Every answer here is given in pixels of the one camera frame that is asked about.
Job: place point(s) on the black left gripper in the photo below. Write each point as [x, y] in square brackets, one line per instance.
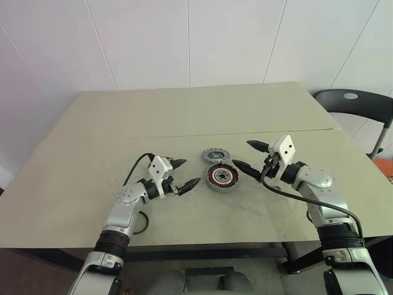
[169, 186]

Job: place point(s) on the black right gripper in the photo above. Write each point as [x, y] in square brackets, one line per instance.
[270, 167]

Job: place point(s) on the grey finned motor rotor cover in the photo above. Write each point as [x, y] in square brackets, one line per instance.
[213, 154]

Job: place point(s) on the round motor stator copper windings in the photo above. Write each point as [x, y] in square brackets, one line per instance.
[221, 178]

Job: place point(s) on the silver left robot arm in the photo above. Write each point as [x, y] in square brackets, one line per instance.
[122, 212]

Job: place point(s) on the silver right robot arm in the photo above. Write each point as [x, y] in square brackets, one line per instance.
[325, 196]

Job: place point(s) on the black table leg foot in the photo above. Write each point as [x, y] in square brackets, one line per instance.
[299, 255]

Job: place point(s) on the black folding chair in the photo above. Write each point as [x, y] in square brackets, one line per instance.
[353, 104]

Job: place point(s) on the dark grey rounded shape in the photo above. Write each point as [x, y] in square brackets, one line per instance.
[238, 281]

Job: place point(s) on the orange patterned cloth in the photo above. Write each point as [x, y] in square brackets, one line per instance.
[385, 170]

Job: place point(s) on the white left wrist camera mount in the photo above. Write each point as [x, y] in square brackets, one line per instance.
[159, 167]

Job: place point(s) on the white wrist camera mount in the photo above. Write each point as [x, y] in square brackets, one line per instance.
[284, 147]
[159, 167]

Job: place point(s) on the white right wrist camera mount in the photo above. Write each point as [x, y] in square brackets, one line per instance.
[284, 147]

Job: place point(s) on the dark metal table frame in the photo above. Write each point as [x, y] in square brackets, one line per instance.
[215, 250]

